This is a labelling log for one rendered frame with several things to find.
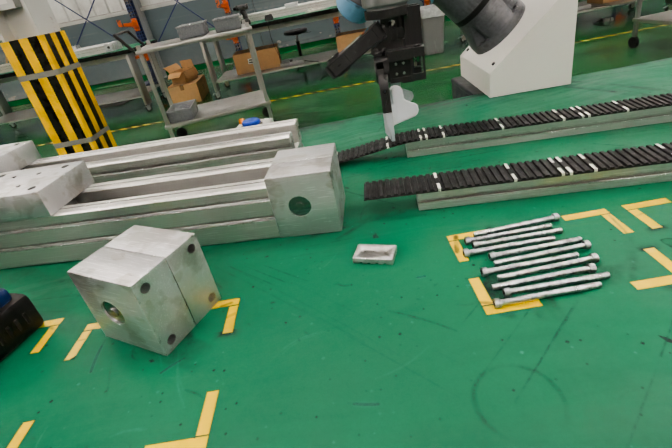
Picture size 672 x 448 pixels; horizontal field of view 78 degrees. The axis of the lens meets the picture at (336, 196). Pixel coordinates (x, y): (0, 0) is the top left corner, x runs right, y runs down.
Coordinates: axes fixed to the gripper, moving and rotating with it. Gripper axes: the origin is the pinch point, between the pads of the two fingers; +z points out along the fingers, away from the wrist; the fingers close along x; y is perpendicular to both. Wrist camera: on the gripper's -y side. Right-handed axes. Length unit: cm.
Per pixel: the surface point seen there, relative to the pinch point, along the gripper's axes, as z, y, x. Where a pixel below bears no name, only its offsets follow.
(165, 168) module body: -0.3, -41.4, -5.1
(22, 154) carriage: -5, -74, 1
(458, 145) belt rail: 4.4, 12.0, -2.0
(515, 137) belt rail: 4.4, 21.8, -2.0
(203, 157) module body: -1.0, -34.1, -4.0
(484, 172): 2.1, 12.6, -18.3
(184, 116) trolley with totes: 53, -164, 250
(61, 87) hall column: 11, -238, 225
